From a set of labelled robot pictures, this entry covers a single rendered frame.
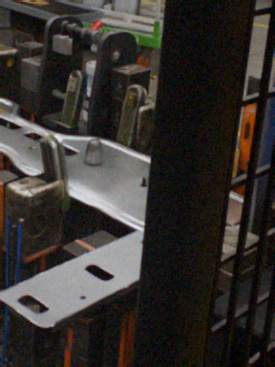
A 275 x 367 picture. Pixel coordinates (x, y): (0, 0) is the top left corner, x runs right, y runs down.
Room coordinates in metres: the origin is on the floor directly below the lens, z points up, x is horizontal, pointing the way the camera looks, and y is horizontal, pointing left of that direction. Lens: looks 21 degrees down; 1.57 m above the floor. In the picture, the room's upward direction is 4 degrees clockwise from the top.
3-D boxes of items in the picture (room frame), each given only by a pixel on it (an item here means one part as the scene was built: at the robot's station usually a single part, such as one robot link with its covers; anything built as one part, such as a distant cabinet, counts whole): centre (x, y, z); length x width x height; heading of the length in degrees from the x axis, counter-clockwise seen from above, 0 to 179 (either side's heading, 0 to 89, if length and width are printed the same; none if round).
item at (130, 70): (1.55, -0.03, 0.91); 0.07 x 0.05 x 0.42; 137
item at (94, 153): (1.32, 0.03, 1.02); 0.03 x 0.03 x 0.07
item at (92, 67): (1.63, 0.07, 0.94); 0.18 x 0.13 x 0.49; 47
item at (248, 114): (1.27, -0.24, 0.95); 0.03 x 0.01 x 0.50; 47
